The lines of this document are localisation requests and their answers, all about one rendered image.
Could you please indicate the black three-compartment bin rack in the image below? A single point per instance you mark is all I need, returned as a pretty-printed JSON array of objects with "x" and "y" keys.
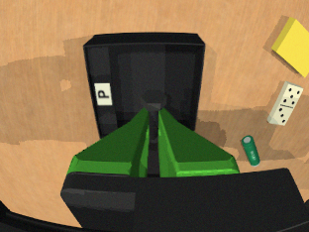
[{"x": 166, "y": 61}]

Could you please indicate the white domino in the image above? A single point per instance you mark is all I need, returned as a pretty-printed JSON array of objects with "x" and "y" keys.
[{"x": 284, "y": 103}]

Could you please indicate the yellow sticky note pad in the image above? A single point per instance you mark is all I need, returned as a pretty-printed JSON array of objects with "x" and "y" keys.
[{"x": 292, "y": 45}]

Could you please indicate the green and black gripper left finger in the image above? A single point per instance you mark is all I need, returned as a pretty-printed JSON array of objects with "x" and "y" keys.
[{"x": 120, "y": 152}]

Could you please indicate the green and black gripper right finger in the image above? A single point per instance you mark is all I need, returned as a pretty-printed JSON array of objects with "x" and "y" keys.
[{"x": 182, "y": 152}]

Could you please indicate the black bolt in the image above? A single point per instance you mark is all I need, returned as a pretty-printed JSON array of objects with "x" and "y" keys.
[{"x": 153, "y": 101}]

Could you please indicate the green battery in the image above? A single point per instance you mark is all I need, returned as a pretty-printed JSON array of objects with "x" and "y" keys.
[{"x": 251, "y": 150}]

